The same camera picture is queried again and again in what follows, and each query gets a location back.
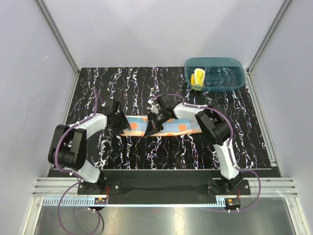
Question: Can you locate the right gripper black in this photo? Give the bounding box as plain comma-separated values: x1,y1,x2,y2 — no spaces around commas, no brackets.
145,109,169,138

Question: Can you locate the orange blue dotted towel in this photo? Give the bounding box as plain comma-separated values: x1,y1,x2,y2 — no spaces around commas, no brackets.
121,116,202,137

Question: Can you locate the yellow crocodile towel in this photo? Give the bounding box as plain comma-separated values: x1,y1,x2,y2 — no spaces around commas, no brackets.
191,68,205,91

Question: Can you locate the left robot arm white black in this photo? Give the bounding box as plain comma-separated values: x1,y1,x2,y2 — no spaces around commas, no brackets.
48,100,131,194

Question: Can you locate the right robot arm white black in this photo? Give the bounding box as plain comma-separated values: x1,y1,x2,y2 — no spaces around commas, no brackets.
144,94,243,194

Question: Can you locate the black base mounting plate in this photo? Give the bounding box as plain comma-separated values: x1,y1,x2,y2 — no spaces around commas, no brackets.
78,169,251,196

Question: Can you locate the teal transparent plastic bin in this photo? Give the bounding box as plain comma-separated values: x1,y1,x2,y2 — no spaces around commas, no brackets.
184,57,246,92

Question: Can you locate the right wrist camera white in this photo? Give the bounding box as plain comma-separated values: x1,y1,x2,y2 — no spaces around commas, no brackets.
147,99,161,114

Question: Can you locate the aluminium front rail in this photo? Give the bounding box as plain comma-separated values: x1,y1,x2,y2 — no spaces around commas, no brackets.
32,177,297,197

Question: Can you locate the slotted cable duct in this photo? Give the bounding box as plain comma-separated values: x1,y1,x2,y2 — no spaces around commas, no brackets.
43,196,225,208

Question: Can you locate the left aluminium frame post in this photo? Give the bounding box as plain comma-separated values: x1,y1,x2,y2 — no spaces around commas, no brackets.
34,0,80,74

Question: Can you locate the aluminium frame post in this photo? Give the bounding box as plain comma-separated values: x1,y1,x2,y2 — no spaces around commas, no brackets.
246,0,294,74
34,0,80,74

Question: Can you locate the right aluminium frame post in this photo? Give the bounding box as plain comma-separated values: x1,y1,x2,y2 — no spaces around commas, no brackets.
246,0,294,74

